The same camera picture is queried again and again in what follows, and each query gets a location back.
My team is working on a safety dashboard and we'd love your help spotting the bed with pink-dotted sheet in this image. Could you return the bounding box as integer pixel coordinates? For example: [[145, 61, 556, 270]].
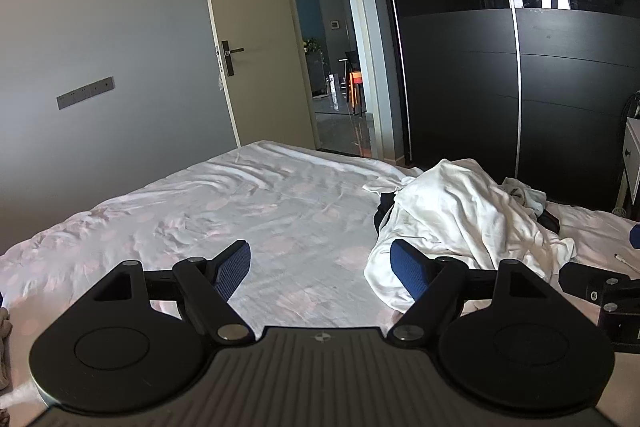
[[0, 139, 640, 408]]

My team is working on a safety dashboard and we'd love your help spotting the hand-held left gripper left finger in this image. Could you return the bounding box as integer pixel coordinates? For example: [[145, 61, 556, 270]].
[[80, 241, 252, 349]]

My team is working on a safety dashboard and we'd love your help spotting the orange chair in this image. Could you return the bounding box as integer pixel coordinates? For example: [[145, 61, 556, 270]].
[[347, 69, 366, 116]]

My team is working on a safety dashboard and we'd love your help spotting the pale white garment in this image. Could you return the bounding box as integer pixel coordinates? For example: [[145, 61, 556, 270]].
[[500, 177, 548, 220]]

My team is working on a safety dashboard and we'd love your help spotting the black sliding wardrobe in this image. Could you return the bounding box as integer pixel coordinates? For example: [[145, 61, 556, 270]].
[[367, 0, 640, 212]]

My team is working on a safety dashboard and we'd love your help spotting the dark door handle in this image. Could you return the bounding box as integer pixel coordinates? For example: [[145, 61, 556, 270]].
[[216, 39, 246, 78]]

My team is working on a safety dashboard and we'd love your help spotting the white T-shirt beige collar tape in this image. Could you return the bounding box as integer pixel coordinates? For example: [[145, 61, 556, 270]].
[[362, 158, 577, 314]]

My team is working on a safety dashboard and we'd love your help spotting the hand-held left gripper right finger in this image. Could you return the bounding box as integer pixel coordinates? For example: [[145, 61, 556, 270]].
[[390, 239, 563, 350]]

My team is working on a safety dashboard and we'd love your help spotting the cream door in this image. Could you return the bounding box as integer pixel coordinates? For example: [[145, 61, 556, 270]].
[[197, 0, 318, 150]]

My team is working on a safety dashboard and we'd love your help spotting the grey wall switch panel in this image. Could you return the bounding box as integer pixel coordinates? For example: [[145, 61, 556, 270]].
[[56, 76, 115, 111]]

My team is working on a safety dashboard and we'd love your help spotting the white nightstand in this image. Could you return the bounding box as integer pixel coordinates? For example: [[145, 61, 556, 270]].
[[614, 114, 640, 212]]

